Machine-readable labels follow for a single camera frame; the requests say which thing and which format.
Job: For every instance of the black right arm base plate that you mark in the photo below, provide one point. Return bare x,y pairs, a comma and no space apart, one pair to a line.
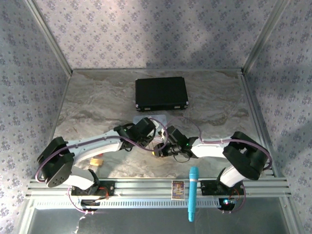
209,187

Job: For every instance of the black hard case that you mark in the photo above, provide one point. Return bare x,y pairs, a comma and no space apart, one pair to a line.
161,93

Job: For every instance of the colourful playing card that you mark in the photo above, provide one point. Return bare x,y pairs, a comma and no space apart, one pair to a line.
177,190

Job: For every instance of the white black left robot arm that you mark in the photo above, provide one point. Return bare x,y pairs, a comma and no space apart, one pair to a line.
92,148

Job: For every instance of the aluminium side rail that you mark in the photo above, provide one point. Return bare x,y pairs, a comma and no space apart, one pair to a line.
258,122

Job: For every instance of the blue toy microphone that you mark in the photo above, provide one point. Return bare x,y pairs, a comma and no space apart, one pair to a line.
193,192

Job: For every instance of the aluminium corner post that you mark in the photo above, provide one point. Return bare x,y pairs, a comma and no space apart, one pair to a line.
264,34
51,39

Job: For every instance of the aluminium mounting rail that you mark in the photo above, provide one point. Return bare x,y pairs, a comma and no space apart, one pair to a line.
151,186

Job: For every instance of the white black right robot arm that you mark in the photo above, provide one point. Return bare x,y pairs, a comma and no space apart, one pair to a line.
243,156

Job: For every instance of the tan wooden block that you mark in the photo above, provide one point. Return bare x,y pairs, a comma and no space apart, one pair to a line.
96,162

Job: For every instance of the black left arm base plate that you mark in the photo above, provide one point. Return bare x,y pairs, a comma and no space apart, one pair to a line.
107,189

